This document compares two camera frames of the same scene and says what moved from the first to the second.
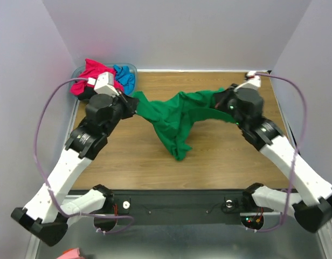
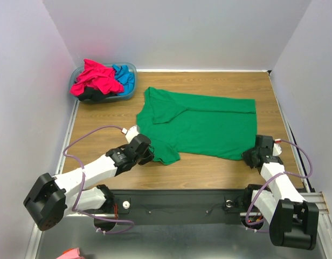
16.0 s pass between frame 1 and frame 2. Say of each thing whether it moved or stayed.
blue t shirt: stayed
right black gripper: moved
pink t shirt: stayed
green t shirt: moved
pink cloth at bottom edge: stayed
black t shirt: stayed
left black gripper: moved
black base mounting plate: stayed
